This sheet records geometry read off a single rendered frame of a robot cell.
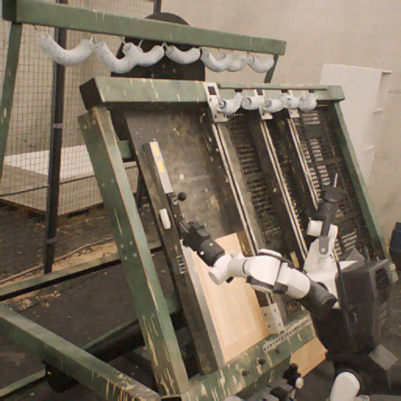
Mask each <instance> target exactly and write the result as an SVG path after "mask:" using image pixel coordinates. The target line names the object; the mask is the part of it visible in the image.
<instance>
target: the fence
mask: <svg viewBox="0 0 401 401"><path fill-rule="evenodd" d="M152 145H157V149H158V152H159V154H160V155H158V157H155V154H154V149H153V147H152ZM143 149H144V151H145V154H146V159H147V160H148V162H149V165H150V170H151V173H152V176H153V178H154V184H155V186H156V189H157V194H158V197H159V198H160V200H161V205H162V208H163V210H164V209H166V212H167V215H168V220H169V222H170V228H168V229H169V232H170V236H171V239H172V240H173V243H174V246H175V251H176V254H177V256H180V255H182V257H183V261H184V264H185V266H186V268H187V272H183V274H182V275H183V279H184V281H185V284H186V287H187V290H188V292H189V295H190V301H191V303H192V306H193V311H194V314H195V317H196V320H197V326H198V328H200V333H201V337H202V339H203V342H204V347H205V350H206V353H207V357H208V362H209V364H211V369H212V370H218V369H221V368H222V367H223V366H225V365H226V362H225V359H224V355H223V353H222V348H220V344H219V340H218V337H217V334H216V330H215V326H214V323H213V319H212V317H211V314H210V312H209V308H208V304H207V301H206V298H205V294H204V290H203V287H202V283H201V279H200V277H199V276H198V273H197V268H196V266H195V262H194V259H193V255H192V252H191V249H190V247H185V246H182V241H183V240H180V239H179V235H178V231H177V229H176V226H175V220H174V218H173V215H172V213H171V211H170V207H169V204H168V200H167V197H166V193H168V192H173V190H172V188H171V185H170V182H169V178H168V174H167V172H166V167H165V165H164V161H163V157H162V154H161V150H159V147H158V144H157V142H149V143H146V145H144V146H143ZM157 161H162V163H163V165H164V172H161V171H159V167H158V165H157Z"/></svg>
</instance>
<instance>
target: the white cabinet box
mask: <svg viewBox="0 0 401 401"><path fill-rule="evenodd" d="M392 72H393V70H380V69H374V68H366V67H354V66H348V65H341V64H331V63H326V64H324V65H323V69H322V73H321V78H320V85H340V86H341V88H342V91H344V94H345V99H344V100H342V101H340V103H339V104H340V107H341V112H342V114H343V117H344V119H345V124H346V127H347V129H348V133H349V135H350V138H351V140H352V145H353V148H354V151H355V153H356V158H357V161H358V163H359V166H360V168H361V171H362V173H363V178H364V181H365V183H366V186H367V181H369V177H370V170H371V165H372V160H373V156H374V152H375V149H376V144H377V140H378V132H379V131H380V128H381V120H382V115H383V111H384V110H385V104H386V99H387V95H388V90H389V86H390V82H391V78H392Z"/></svg>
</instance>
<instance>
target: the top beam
mask: <svg viewBox="0 0 401 401"><path fill-rule="evenodd" d="M203 82H210V83H215V84H216V86H217V84H219V83H227V84H257V83H235V82H213V81H169V80H167V79H146V78H103V77H101V76H95V77H94V78H90V80H89V81H87V82H86V83H84V84H82V85H80V86H79V91H80V93H81V96H82V99H83V102H84V105H85V109H86V110H87V111H90V110H92V108H94V107H106V110H205V109H207V108H208V107H209V105H208V101H207V97H206V95H205V92H204V87H203V84H202V83H203ZM258 85H280V84H258ZM286 85H302V84H286ZM322 86H327V87H328V89H327V91H314V93H312V94H313V95H314V98H313V99H315V97H316V95H319V96H317V97H316V100H315V101H316V105H329V104H332V103H340V101H342V100H344V99H345V94H344V91H342V88H341V86H340V85H322ZM217 89H218V87H217ZM291 91H292V93H293V96H294V97H297V98H298V97H300V96H301V95H303V99H307V95H309V94H310V93H309V90H291ZM218 92H219V96H220V99H221V100H222V99H226V100H229V99H234V98H233V95H236V94H237V93H238V92H235V90H229V89H218ZM264 93H265V95H266V98H267V99H280V96H282V94H283V93H282V92H281V90H269V89H264ZM239 95H242V96H243V97H245V96H254V93H253V91H252V89H248V90H242V93H240V94H239Z"/></svg>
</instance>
